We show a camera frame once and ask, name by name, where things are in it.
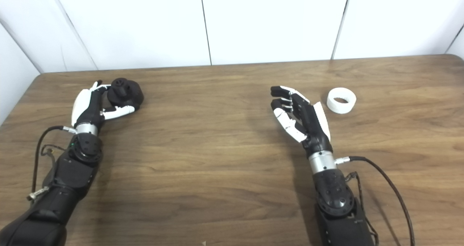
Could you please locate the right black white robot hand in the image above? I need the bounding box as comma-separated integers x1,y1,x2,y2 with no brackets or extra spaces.
270,86,333,156

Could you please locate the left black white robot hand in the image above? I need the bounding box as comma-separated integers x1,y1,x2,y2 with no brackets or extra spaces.
71,80,136,128

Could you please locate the white plastic ring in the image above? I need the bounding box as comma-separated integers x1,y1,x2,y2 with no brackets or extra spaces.
327,87,357,114

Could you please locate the round black plastic part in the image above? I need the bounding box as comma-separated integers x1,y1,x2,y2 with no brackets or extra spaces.
108,78,145,110

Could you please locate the right thick black wrist cable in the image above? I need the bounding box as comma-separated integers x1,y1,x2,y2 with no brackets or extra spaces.
335,156,415,246

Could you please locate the left thin braided wire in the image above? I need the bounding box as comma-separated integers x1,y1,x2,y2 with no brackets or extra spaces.
41,144,67,163

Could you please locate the thin braided wire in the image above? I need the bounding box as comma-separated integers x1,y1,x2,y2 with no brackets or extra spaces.
41,144,67,163
344,172,379,246

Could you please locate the right thin braided wire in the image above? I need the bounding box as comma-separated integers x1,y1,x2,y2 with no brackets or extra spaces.
344,172,379,246

